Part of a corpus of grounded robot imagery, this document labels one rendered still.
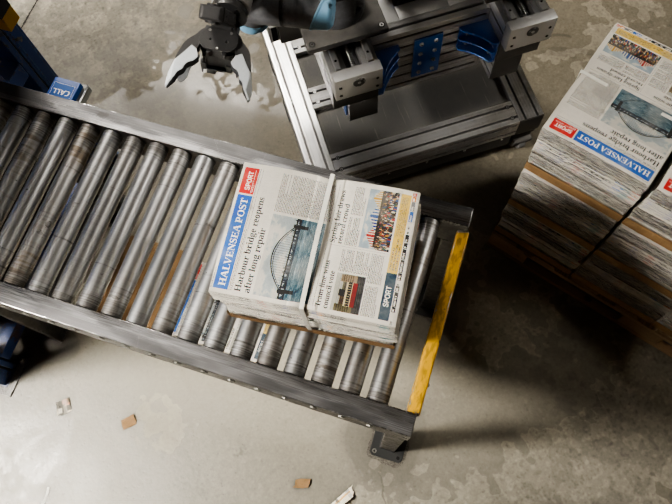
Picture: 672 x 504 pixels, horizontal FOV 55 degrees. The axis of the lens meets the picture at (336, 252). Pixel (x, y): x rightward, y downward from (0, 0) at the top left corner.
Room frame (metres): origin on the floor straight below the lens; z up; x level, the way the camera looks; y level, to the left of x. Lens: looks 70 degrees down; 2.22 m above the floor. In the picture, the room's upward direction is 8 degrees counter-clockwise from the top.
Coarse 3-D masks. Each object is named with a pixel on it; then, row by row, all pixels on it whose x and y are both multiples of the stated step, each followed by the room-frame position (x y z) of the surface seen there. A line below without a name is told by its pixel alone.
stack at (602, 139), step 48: (624, 48) 0.92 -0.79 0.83; (576, 96) 0.81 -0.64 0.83; (624, 96) 0.79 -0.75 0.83; (576, 144) 0.68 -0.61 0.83; (624, 144) 0.66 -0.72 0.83; (528, 192) 0.71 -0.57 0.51; (624, 192) 0.57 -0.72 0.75; (528, 240) 0.66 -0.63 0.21; (624, 240) 0.51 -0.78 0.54; (576, 288) 0.52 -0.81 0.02; (624, 288) 0.44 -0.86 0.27
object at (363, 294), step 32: (352, 192) 0.55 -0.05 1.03; (384, 192) 0.54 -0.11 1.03; (416, 192) 0.53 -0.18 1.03; (352, 224) 0.48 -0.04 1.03; (384, 224) 0.47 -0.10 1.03; (416, 224) 0.48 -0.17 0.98; (352, 256) 0.41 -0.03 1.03; (384, 256) 0.40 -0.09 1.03; (352, 288) 0.35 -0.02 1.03; (384, 288) 0.34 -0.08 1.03; (320, 320) 0.31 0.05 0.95; (352, 320) 0.29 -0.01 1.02; (384, 320) 0.28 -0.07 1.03
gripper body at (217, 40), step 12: (216, 0) 0.88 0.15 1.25; (228, 0) 0.87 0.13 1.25; (240, 12) 0.86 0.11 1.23; (240, 24) 0.86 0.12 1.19; (204, 36) 0.80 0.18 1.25; (216, 36) 0.80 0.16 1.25; (228, 36) 0.80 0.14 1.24; (240, 36) 0.81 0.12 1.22; (204, 48) 0.79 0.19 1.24; (216, 48) 0.77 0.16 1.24; (228, 48) 0.77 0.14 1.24; (204, 60) 0.78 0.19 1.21; (216, 60) 0.78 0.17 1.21; (228, 60) 0.76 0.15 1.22; (228, 72) 0.76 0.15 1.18
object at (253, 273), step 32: (256, 192) 0.58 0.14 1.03; (288, 192) 0.57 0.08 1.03; (256, 224) 0.51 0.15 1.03; (288, 224) 0.50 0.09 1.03; (224, 256) 0.45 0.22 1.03; (256, 256) 0.44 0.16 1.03; (288, 256) 0.43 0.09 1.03; (224, 288) 0.39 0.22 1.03; (256, 288) 0.37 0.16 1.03; (288, 288) 0.37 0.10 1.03; (288, 320) 0.34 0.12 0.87
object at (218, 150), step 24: (0, 96) 1.07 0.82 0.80; (24, 96) 1.06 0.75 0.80; (48, 96) 1.05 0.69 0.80; (96, 120) 0.96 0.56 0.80; (120, 120) 0.95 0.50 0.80; (144, 120) 0.94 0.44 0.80; (168, 144) 0.86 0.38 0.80; (192, 144) 0.85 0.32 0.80; (216, 144) 0.84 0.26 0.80; (216, 168) 0.81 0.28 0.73; (240, 168) 0.77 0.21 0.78; (288, 168) 0.74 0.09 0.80; (312, 168) 0.73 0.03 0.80; (432, 216) 0.56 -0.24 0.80; (456, 216) 0.55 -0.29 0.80
